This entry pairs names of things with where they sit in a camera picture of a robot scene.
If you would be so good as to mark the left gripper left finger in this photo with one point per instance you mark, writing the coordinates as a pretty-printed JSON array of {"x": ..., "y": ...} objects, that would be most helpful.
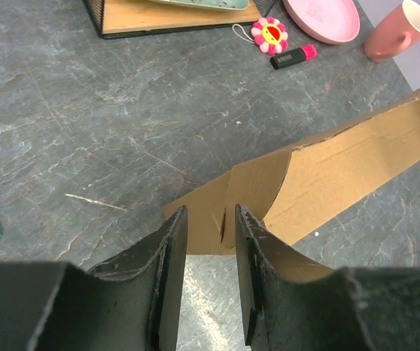
[{"x": 130, "y": 301}]

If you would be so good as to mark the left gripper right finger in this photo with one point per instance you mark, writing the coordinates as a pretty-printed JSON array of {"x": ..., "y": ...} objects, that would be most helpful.
[{"x": 290, "y": 302}]

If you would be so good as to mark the cardboard box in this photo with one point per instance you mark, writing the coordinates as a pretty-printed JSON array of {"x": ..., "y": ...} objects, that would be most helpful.
[{"x": 347, "y": 196}]

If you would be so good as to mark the pink black highlighter marker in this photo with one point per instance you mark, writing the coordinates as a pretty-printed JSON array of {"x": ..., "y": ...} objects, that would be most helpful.
[{"x": 293, "y": 57}]

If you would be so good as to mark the pink mug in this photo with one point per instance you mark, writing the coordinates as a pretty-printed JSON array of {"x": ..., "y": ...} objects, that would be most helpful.
[{"x": 398, "y": 31}]

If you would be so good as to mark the pink round plate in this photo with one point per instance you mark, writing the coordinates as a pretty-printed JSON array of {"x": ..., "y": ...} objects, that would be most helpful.
[{"x": 333, "y": 22}]

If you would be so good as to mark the teal rectangular dish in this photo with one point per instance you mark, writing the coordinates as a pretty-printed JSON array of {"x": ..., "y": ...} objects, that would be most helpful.
[{"x": 229, "y": 5}]

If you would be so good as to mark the black wire wooden shelf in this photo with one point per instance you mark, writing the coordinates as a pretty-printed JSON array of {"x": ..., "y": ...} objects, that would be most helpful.
[{"x": 127, "y": 18}]

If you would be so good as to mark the pink flower plush keychain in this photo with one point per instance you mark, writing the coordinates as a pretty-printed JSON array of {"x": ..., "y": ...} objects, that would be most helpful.
[{"x": 267, "y": 33}]

